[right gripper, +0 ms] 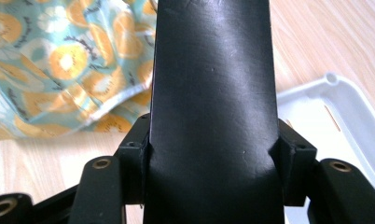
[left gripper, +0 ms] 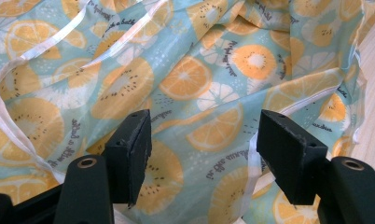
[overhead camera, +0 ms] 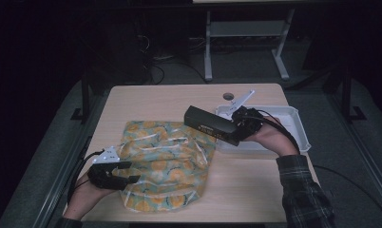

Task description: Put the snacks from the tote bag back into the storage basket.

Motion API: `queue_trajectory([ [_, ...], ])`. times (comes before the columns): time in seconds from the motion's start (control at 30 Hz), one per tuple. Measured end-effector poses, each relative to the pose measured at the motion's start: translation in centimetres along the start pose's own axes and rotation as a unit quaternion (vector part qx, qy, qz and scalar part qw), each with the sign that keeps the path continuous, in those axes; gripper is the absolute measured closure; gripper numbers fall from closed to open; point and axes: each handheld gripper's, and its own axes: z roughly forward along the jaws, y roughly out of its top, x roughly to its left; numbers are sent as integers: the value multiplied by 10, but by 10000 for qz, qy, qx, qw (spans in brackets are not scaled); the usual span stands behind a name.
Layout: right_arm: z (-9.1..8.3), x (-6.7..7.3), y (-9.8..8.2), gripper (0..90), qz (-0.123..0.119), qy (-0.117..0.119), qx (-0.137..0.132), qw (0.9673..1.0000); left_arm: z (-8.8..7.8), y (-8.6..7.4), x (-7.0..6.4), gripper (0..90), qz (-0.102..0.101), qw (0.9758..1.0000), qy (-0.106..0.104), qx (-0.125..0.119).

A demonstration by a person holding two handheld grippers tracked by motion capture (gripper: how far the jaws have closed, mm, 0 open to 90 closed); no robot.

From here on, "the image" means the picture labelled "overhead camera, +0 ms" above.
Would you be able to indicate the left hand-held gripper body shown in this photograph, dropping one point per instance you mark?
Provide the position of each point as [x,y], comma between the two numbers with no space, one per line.
[105,177]

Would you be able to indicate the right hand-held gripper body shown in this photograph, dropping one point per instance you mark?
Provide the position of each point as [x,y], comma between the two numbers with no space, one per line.
[249,123]

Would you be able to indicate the floral green orange tote bag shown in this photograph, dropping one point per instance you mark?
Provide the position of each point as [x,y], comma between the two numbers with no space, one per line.
[167,164]

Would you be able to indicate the white plastic tray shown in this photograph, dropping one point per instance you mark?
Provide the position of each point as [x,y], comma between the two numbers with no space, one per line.
[287,112]

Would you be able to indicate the long black box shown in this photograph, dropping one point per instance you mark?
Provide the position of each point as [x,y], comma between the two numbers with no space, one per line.
[208,122]

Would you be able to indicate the person's right hand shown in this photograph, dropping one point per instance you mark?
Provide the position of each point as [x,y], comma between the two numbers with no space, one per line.
[274,139]

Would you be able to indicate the person's left hand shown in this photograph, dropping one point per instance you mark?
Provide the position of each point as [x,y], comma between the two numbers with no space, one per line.
[84,201]

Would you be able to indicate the black metal stand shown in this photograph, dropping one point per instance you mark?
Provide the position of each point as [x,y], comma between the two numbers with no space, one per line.
[347,95]
[85,95]

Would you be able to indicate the grey metal rail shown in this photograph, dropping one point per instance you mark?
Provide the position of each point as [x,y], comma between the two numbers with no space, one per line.
[59,180]
[366,161]

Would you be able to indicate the white metal desk frame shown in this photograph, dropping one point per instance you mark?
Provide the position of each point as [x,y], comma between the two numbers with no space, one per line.
[246,28]

